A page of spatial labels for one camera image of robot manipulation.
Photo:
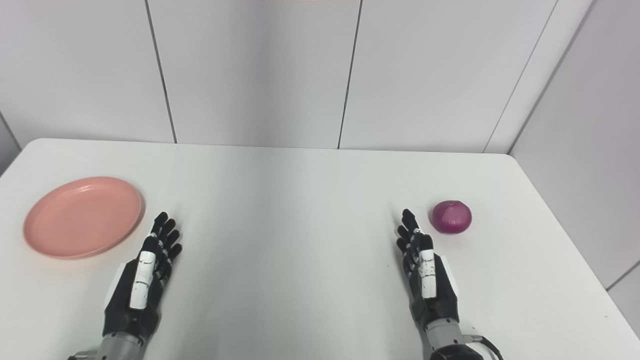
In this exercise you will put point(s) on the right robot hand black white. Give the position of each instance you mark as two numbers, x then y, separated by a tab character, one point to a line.
429	280

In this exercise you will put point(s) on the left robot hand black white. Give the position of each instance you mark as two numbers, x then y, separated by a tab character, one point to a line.
141	280

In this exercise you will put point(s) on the purple red onion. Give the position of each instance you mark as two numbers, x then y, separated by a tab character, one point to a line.
451	217

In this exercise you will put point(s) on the pink round plate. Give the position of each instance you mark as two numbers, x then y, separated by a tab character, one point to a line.
82	217

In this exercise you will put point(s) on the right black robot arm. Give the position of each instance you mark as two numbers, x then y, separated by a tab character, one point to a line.
447	345

